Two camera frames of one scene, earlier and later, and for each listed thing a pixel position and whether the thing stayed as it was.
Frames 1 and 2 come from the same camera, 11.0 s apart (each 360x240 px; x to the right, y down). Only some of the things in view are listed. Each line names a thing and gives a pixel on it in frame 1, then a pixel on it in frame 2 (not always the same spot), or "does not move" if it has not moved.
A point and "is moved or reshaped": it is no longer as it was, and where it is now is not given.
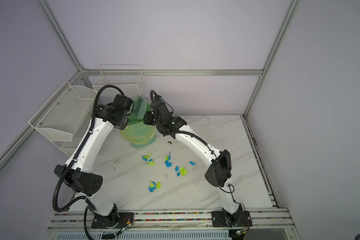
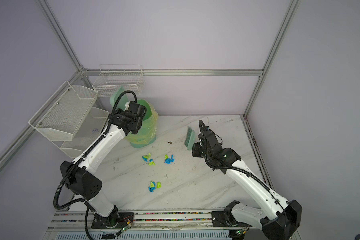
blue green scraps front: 152,186 does not move
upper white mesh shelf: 66,112 does not move
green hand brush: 141,107 is moved or reshaped
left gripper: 123,127 to 118,112
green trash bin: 139,134 does not move
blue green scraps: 146,157 does not move
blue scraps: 168,164 is moved or reshaped
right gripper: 147,116 to 194,152
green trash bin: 137,132 does not move
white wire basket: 129,78 does not move
